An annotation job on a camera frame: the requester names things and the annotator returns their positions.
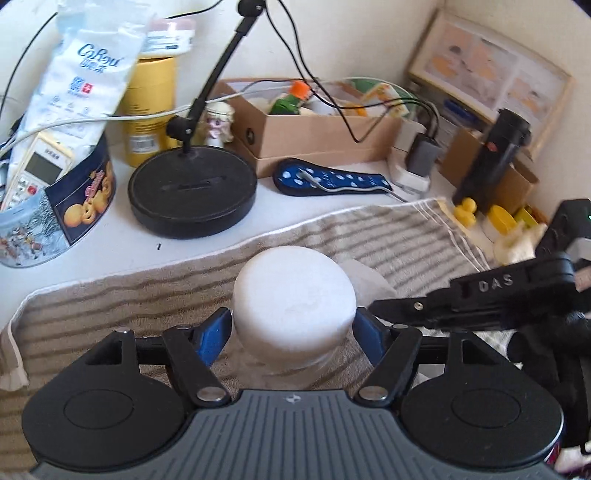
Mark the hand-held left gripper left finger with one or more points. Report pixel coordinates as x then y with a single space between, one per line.
214 337

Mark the small jar with yellow lid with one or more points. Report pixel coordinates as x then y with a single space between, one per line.
501 219

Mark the black round-base stand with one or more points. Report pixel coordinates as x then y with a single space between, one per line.
194 194

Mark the black charger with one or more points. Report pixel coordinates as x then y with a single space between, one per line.
422 154

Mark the white remote control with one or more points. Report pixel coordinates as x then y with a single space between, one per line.
41 166

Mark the green wipes pack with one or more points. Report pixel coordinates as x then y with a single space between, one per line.
401 92

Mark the white power strip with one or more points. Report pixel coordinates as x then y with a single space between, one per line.
406 179

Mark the white wipe cloth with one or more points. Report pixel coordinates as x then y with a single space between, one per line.
371 286

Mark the blue lid plastic container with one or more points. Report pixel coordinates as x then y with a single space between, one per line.
459 113

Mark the black thermos bottle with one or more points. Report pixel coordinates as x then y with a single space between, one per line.
489 166

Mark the small yellow box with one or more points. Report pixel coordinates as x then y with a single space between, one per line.
526 217

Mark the white cotton tissue pack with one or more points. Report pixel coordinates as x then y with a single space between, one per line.
87 69

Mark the yellow cylinder canister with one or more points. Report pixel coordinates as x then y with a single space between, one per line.
147 106

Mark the green bottle with orange cap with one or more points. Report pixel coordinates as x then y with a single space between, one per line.
286 104

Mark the yellow rubber duck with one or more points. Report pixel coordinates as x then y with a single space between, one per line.
465 214

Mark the white tub with pink lid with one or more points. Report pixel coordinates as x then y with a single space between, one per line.
166 39

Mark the person's right hand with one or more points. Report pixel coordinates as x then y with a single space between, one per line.
572 369

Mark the framed photo collage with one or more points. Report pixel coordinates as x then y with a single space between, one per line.
489 69

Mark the clear jar with white lid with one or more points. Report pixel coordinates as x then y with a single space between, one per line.
295 300

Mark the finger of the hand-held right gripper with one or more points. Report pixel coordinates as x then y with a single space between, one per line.
498 286

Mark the cream yellow towel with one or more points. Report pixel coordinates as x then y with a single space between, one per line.
512 247

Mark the blue cookie tin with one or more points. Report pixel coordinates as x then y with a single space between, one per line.
87 207

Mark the blue polka dot pouch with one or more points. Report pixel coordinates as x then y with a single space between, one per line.
295 177

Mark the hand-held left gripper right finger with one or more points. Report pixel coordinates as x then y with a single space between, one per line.
369 334

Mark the small blonde doll figurine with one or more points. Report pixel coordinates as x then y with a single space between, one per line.
217 122

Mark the grey striped towel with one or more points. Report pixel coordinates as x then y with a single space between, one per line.
138 300

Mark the small brown cardboard box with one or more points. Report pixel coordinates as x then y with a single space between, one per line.
512 184

